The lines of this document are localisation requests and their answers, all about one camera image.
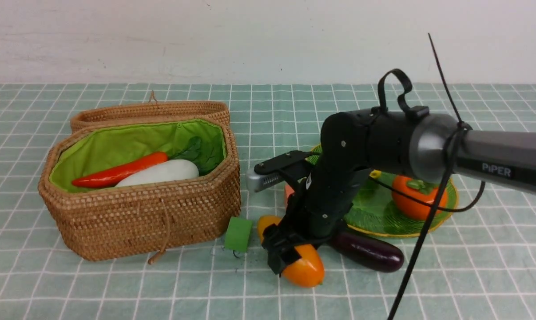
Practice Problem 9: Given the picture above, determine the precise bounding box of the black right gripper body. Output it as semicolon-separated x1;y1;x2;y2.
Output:
277;165;372;245

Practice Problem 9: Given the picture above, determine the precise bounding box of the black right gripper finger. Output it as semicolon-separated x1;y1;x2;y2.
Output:
261;224;301;275

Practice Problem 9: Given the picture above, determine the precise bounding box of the orange yellow mango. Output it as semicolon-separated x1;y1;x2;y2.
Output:
257;215;325;288

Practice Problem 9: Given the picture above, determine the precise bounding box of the purple eggplant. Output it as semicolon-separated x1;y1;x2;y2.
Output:
327;228;405;273

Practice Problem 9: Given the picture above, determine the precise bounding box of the orange persimmon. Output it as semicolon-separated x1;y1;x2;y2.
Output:
391;176;439;221

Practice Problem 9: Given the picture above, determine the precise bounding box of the white radish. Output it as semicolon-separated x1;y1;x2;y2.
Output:
115;159;199;187

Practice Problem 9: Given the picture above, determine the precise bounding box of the red chili pepper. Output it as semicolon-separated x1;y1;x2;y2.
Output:
71;152;169;189

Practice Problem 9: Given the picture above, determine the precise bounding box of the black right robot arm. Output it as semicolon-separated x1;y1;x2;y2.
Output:
249;108;536;275

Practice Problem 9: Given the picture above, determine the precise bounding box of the orange foam cube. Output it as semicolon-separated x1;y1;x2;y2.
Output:
283;184;294;208

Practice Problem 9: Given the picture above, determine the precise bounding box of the green foam cube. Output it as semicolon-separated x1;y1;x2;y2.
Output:
224;216;253;253

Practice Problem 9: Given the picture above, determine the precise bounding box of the green leaf-shaped glass plate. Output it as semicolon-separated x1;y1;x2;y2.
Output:
306;143;459;239

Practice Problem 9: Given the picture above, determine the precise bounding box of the woven rattan basket green lining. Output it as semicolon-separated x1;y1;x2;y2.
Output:
38;117;242;262

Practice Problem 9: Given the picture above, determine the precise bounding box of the woven rattan basket lid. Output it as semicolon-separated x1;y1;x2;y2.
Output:
70;91;230;133

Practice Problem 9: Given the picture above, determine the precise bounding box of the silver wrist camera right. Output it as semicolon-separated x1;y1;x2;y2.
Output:
246;150;315;193

